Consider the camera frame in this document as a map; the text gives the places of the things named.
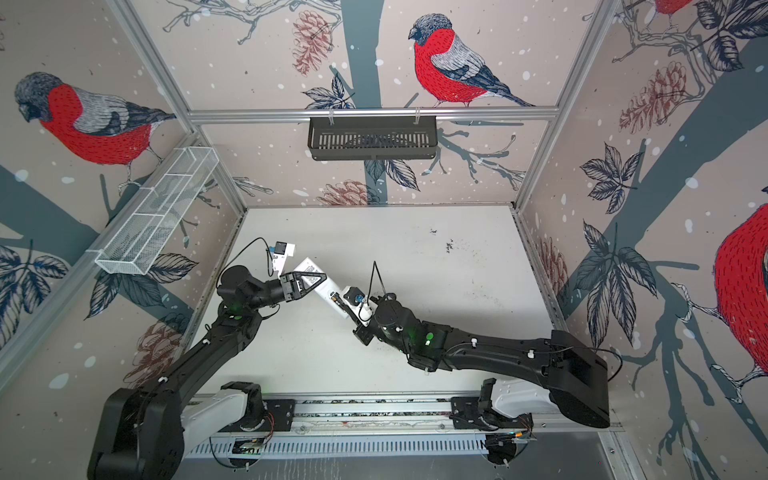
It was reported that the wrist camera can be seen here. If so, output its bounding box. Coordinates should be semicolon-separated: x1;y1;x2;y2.
342;286;374;326
268;241;296;276

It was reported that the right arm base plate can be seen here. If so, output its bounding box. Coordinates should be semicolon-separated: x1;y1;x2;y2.
449;397;533;432

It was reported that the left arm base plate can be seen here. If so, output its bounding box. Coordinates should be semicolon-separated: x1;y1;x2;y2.
219;399;296;434

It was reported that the black wall basket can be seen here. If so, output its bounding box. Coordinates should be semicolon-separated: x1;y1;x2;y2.
307;116;438;161

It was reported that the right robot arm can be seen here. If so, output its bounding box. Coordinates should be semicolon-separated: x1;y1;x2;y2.
336;288;610;428

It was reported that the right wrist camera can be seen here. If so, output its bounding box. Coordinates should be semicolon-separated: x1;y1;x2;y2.
342;286;374;326

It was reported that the aluminium front rail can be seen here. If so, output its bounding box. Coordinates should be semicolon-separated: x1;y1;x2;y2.
181;391;598;446

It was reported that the white remote control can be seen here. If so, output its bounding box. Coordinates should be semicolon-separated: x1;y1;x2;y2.
295;257;350;319

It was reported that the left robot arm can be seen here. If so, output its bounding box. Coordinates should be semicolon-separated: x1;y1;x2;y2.
87;265;327;479

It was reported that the white wire mesh basket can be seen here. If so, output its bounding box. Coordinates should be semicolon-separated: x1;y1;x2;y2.
95;146;219;275

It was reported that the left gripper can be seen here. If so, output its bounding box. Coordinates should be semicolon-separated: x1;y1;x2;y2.
246;273;326;313

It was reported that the slotted cable duct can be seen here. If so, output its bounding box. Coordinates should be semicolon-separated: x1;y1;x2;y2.
186;433;488;461

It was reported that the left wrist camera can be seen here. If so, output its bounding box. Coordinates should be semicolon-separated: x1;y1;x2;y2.
268;241;296;276

